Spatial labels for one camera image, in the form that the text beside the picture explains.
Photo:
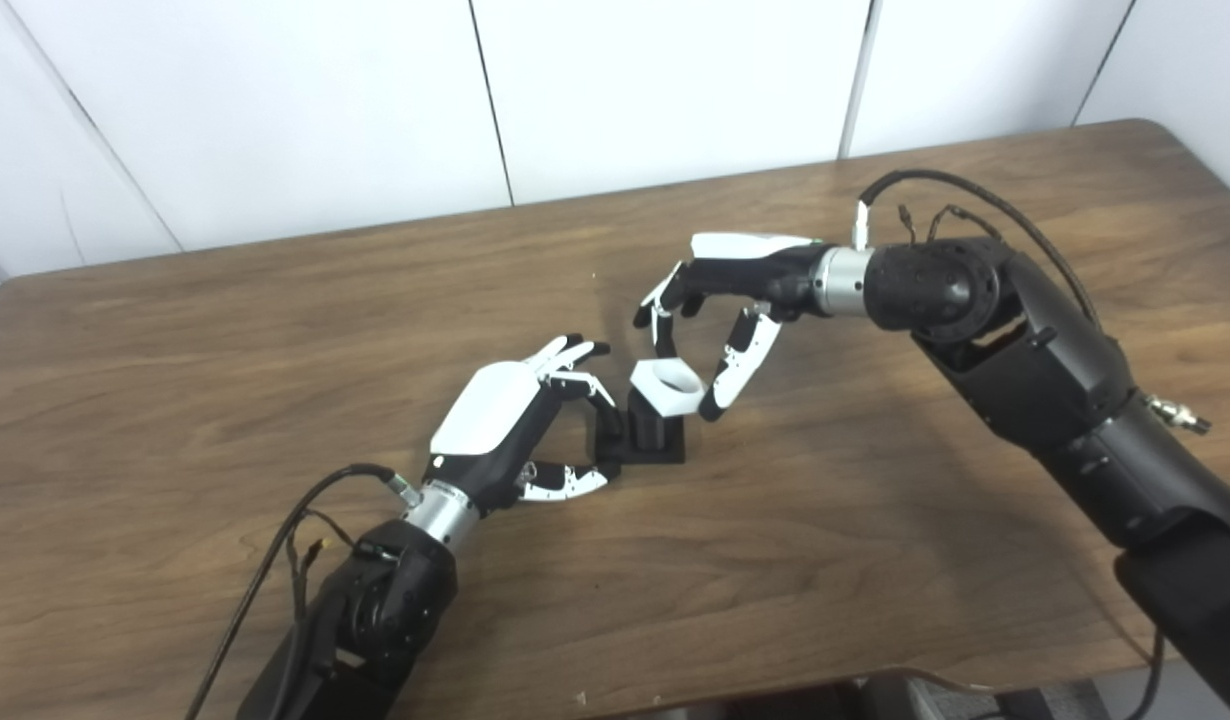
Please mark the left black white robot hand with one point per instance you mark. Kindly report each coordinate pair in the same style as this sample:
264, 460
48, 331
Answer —
490, 410

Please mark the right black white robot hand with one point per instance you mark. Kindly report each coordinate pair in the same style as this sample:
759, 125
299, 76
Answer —
755, 270

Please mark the white square piece with hole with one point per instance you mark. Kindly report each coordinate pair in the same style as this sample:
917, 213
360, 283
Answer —
675, 398

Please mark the black peg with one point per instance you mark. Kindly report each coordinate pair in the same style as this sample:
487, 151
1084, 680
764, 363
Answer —
653, 435

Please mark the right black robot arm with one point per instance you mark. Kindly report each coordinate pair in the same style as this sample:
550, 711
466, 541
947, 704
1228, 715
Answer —
1055, 370

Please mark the dark grey object below table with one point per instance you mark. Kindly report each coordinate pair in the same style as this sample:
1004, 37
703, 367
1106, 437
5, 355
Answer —
925, 700

